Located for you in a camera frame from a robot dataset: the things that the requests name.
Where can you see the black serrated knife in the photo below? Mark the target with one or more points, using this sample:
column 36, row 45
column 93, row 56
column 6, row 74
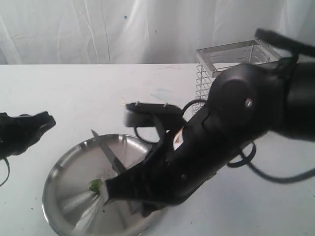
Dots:
column 117, row 165

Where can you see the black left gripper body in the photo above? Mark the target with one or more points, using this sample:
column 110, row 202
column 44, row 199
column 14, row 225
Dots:
column 17, row 134

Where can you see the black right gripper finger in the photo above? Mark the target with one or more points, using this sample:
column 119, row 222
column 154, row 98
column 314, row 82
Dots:
column 142, row 205
column 148, row 181

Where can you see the white backdrop curtain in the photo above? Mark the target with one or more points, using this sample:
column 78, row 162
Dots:
column 140, row 31

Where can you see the round steel plate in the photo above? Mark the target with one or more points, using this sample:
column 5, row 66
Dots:
column 72, row 209

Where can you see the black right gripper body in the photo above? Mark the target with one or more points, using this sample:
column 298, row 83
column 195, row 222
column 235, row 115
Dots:
column 172, row 174

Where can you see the green vegetable piece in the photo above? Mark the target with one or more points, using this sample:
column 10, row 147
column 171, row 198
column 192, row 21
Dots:
column 95, row 186

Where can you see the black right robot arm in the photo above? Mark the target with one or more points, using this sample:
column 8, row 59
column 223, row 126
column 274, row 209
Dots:
column 244, row 103

